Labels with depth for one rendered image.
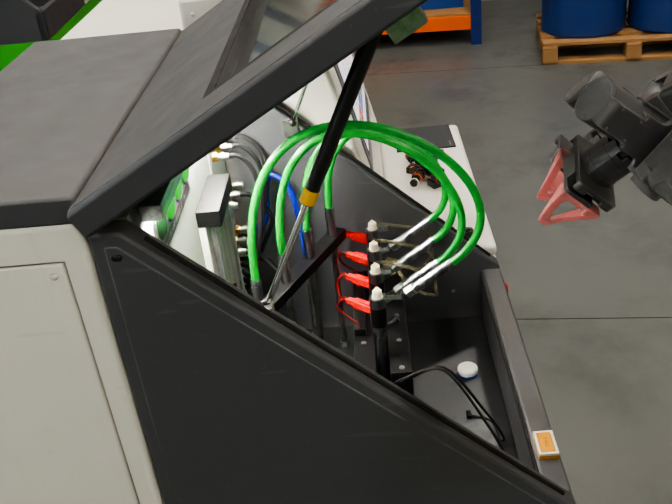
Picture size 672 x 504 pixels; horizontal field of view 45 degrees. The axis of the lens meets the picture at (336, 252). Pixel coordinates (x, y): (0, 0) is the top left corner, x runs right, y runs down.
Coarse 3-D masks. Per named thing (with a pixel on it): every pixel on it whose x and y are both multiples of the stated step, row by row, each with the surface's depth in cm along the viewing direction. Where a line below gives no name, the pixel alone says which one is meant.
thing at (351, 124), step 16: (320, 128) 121; (352, 128) 122; (368, 128) 121; (384, 128) 121; (288, 144) 123; (416, 144) 123; (432, 144) 123; (272, 160) 124; (448, 160) 124; (464, 176) 125; (256, 192) 127; (256, 208) 128; (480, 208) 128; (480, 224) 129; (256, 256) 133; (464, 256) 132; (256, 272) 134
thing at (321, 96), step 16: (192, 0) 147; (208, 0) 147; (192, 16) 148; (320, 80) 155; (336, 80) 164; (304, 96) 156; (320, 96) 156; (336, 96) 157; (304, 112) 158; (320, 112) 158; (352, 144) 161
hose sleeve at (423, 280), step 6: (444, 264) 133; (450, 264) 133; (432, 270) 134; (438, 270) 134; (444, 270) 134; (426, 276) 135; (432, 276) 134; (438, 276) 134; (414, 282) 136; (420, 282) 135; (426, 282) 135; (414, 288) 136; (420, 288) 135
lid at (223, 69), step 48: (240, 0) 131; (288, 0) 113; (336, 0) 84; (384, 0) 76; (192, 48) 124; (240, 48) 107; (288, 48) 81; (336, 48) 79; (144, 96) 117; (192, 96) 94; (240, 96) 81; (288, 96) 81; (144, 144) 90; (192, 144) 84; (96, 192) 87; (144, 192) 87
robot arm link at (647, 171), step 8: (664, 144) 95; (656, 152) 95; (664, 152) 94; (648, 160) 96; (656, 160) 95; (664, 160) 92; (640, 168) 97; (648, 168) 95; (656, 168) 93; (664, 168) 91; (640, 176) 95; (648, 176) 94; (656, 176) 92; (664, 176) 90; (648, 184) 94; (656, 184) 91; (664, 184) 89; (656, 192) 92; (664, 192) 88
